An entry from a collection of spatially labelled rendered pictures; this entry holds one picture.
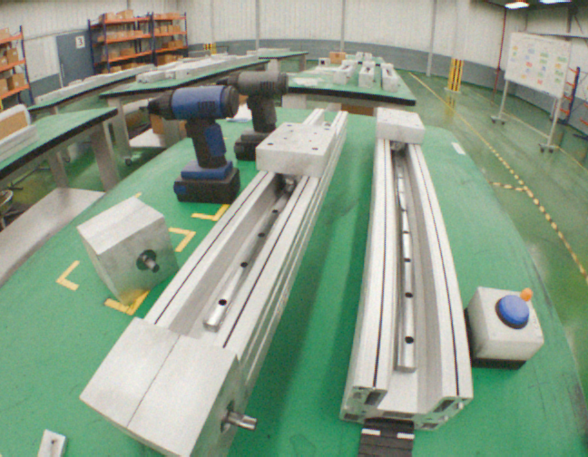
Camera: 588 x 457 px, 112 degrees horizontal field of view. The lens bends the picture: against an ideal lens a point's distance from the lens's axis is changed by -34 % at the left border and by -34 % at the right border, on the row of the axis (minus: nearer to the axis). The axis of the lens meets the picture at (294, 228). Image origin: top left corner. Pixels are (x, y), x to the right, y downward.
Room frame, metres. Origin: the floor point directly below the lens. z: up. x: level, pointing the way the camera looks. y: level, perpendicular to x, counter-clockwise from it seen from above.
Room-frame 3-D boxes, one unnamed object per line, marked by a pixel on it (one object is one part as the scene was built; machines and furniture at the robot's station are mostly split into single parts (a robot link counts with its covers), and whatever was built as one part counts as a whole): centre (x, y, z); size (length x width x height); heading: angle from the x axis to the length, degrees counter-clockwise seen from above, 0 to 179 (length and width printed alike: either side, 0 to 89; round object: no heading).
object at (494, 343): (0.17, -0.24, 0.81); 0.10 x 0.08 x 0.06; 76
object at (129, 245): (0.28, 0.22, 0.83); 0.11 x 0.10 x 0.10; 55
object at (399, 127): (0.71, -0.26, 0.87); 0.16 x 0.11 x 0.07; 166
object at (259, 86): (0.73, 0.12, 0.89); 0.20 x 0.08 x 0.22; 84
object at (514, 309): (0.17, -0.25, 0.84); 0.04 x 0.04 x 0.02
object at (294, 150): (0.52, -0.01, 0.87); 0.16 x 0.11 x 0.07; 166
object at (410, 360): (0.47, -0.19, 0.82); 0.80 x 0.10 x 0.09; 166
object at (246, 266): (0.52, -0.01, 0.82); 0.80 x 0.10 x 0.09; 166
